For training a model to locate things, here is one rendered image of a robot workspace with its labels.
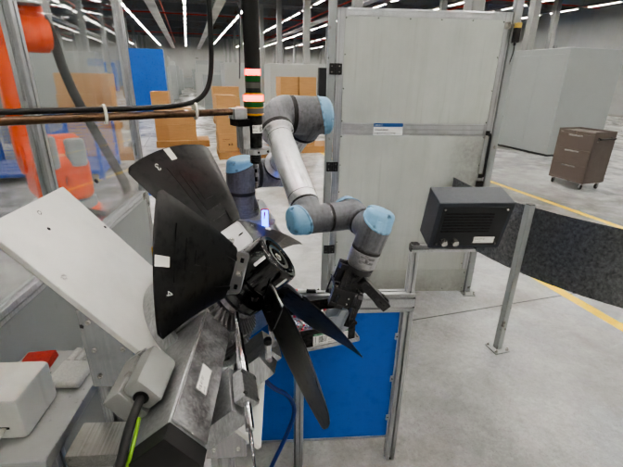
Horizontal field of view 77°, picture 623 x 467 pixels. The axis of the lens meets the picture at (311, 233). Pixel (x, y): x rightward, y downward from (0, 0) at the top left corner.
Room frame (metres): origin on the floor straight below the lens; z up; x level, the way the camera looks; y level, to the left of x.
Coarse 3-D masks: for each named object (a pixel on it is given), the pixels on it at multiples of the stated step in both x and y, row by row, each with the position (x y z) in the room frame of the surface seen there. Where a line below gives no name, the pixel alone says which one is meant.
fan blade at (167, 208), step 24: (168, 216) 0.58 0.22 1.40; (192, 216) 0.63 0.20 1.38; (168, 240) 0.56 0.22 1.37; (192, 240) 0.60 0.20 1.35; (216, 240) 0.67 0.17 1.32; (192, 264) 0.59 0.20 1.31; (216, 264) 0.65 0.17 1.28; (192, 288) 0.58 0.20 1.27; (216, 288) 0.65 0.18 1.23; (168, 312) 0.51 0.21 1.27; (192, 312) 0.57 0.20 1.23
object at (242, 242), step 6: (228, 228) 0.85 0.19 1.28; (234, 228) 0.85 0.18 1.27; (240, 228) 0.86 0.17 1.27; (228, 234) 0.84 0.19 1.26; (234, 234) 0.84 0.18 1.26; (246, 234) 0.85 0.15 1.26; (240, 240) 0.84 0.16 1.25; (246, 240) 0.85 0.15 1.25; (252, 240) 0.85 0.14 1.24; (240, 246) 0.83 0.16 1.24; (246, 246) 0.83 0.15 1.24
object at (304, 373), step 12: (288, 312) 0.67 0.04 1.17; (276, 324) 0.72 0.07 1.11; (288, 324) 0.67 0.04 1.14; (276, 336) 0.71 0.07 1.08; (288, 336) 0.67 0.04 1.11; (300, 336) 0.60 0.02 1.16; (288, 348) 0.67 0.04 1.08; (300, 348) 0.61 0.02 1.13; (288, 360) 0.67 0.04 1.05; (300, 360) 0.62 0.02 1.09; (300, 372) 0.63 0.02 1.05; (312, 372) 0.54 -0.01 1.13; (300, 384) 0.64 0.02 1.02; (312, 384) 0.57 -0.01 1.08; (312, 396) 0.59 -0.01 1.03; (312, 408) 0.60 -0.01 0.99; (324, 408) 0.52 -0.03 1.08; (324, 420) 0.55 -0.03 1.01
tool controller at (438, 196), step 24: (432, 192) 1.31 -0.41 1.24; (456, 192) 1.30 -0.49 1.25; (480, 192) 1.31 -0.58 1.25; (504, 192) 1.32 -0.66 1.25; (432, 216) 1.28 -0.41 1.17; (456, 216) 1.25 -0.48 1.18; (480, 216) 1.25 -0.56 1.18; (504, 216) 1.26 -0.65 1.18; (432, 240) 1.27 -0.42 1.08; (456, 240) 1.26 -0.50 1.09; (480, 240) 1.28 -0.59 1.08
